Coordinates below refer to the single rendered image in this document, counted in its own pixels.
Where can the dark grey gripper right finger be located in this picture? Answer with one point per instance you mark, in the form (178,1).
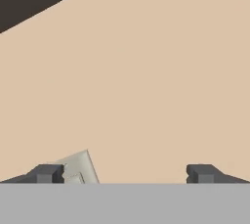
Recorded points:
(203,171)

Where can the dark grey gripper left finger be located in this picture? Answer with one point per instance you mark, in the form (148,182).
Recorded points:
(45,171)

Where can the pale grey sink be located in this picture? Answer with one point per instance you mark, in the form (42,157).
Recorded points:
(79,166)

